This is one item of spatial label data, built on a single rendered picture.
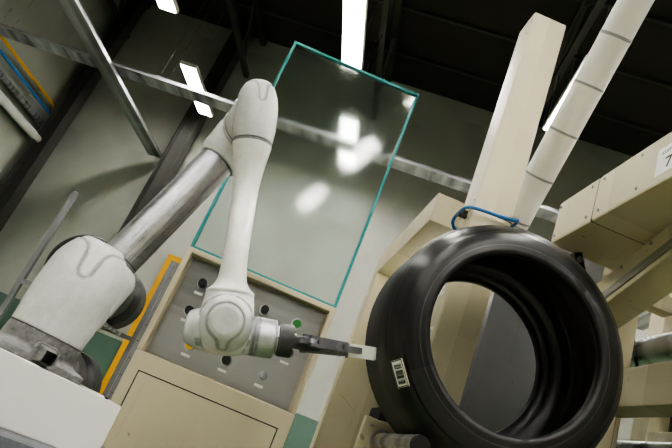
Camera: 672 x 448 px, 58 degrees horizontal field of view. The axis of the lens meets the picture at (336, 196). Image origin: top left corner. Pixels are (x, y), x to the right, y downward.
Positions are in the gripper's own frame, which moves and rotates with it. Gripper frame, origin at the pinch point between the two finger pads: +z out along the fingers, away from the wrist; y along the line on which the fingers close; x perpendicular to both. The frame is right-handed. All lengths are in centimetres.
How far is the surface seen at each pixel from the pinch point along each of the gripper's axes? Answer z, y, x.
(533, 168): 76, 63, -91
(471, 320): 36.9, 25.1, -17.1
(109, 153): -338, 1003, -449
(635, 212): 65, -12, -43
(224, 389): -30, 61, 9
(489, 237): 26.0, -12.3, -29.5
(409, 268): 7.8, -8.7, -19.6
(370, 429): 9.2, 22.9, 16.2
